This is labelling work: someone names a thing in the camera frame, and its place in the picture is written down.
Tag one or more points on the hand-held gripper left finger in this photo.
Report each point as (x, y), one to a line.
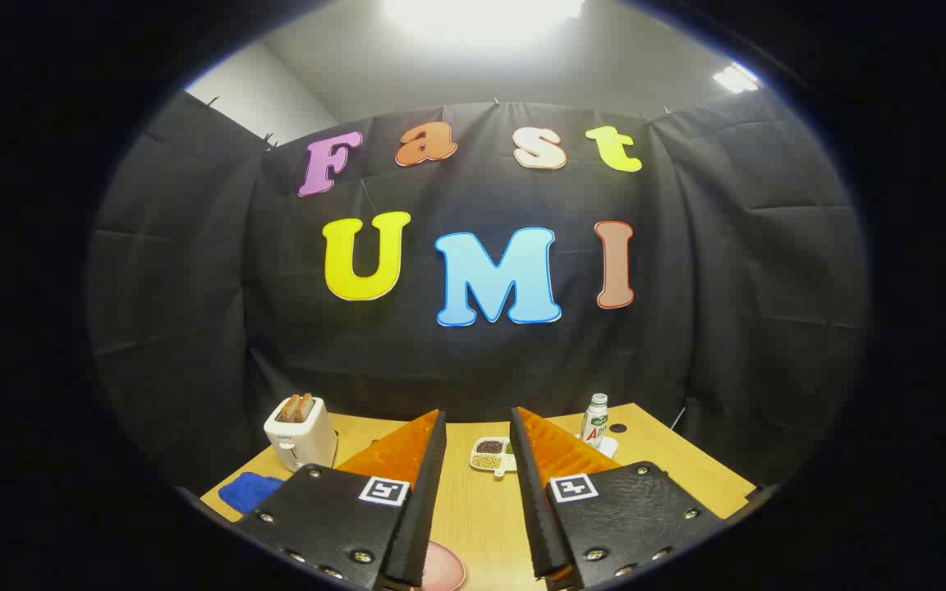
(428, 492)

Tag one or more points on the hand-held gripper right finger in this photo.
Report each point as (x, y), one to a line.
(532, 501)

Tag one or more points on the white divided dish with beans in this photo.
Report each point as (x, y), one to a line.
(489, 455)

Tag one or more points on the pink plate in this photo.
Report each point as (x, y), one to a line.
(443, 568)

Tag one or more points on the white coaster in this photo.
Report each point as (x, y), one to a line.
(609, 447)

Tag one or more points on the white drink bottle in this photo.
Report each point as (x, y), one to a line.
(596, 423)

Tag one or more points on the white toaster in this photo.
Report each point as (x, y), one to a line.
(302, 443)

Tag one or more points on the toast slices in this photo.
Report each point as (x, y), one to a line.
(296, 408)

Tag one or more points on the blue cloth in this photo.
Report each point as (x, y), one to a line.
(247, 492)

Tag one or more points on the small ceiling light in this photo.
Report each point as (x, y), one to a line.
(734, 79)

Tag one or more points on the large ceiling light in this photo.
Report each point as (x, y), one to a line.
(481, 12)

